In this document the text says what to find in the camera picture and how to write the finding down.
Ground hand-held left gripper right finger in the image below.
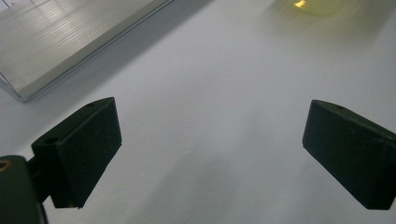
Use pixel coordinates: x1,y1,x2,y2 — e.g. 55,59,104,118
301,99,396,211

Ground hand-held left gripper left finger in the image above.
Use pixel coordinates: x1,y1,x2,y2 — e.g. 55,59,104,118
31,96,123,210

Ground white wire storage rack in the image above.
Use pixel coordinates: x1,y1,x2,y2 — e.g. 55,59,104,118
0,0,176,104

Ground green round plastic container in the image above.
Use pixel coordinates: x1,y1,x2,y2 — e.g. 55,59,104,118
274,0,370,19

